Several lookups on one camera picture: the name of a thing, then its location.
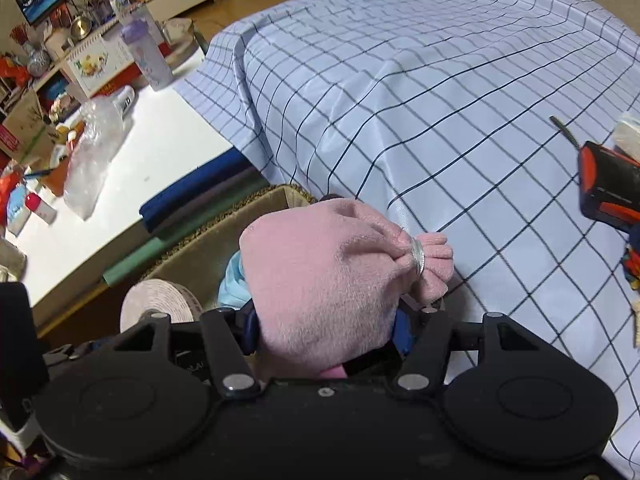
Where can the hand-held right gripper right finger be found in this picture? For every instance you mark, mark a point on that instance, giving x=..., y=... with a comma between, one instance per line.
x=404, y=337

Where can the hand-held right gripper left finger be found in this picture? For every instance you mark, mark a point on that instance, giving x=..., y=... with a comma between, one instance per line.
x=249, y=330

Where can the light blue cloth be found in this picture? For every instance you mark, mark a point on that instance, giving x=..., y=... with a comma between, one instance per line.
x=234, y=285

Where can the woven basket with fabric lining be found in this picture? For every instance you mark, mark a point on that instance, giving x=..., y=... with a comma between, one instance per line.
x=210, y=255

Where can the pink plush pouch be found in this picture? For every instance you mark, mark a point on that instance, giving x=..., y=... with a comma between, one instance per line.
x=320, y=280

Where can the grey folded cloth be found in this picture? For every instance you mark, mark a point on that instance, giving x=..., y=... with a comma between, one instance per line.
x=215, y=205

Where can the blue mask packet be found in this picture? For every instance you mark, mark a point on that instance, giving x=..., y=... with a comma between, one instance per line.
x=17, y=210

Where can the red-capped white bottle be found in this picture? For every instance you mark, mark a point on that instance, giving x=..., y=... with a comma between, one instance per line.
x=42, y=209

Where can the navy folded cloth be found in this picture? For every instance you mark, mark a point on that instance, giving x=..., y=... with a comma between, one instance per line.
x=200, y=185

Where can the orange tray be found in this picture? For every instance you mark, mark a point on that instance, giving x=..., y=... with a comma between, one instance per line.
x=57, y=180

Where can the clear plastic bag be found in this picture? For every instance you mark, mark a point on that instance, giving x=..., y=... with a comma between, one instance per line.
x=92, y=160

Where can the cardboard box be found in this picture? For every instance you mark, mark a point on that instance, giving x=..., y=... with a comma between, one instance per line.
x=25, y=125

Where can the colourful fabric toy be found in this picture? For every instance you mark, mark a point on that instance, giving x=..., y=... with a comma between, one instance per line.
x=631, y=265

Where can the blue checked tablecloth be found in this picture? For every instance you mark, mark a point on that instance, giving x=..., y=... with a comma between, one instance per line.
x=425, y=85

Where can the orange and black tool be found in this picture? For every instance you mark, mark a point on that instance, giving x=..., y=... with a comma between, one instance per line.
x=607, y=185

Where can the dark metal screw bit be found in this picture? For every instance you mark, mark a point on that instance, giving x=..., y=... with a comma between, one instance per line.
x=565, y=132

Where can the white printed cup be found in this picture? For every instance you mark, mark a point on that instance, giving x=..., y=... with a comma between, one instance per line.
x=125, y=99

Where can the blue and white vase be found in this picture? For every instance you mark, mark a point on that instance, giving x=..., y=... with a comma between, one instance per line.
x=36, y=62

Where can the desk calendar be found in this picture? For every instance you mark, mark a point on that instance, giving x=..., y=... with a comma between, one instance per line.
x=97, y=65

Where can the purple water bottle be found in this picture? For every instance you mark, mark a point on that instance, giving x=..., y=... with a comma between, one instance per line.
x=147, y=50

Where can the clear plastic packet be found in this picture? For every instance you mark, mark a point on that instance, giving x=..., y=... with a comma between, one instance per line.
x=627, y=135

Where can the metal bowl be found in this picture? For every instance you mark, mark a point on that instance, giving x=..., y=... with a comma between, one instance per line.
x=80, y=29

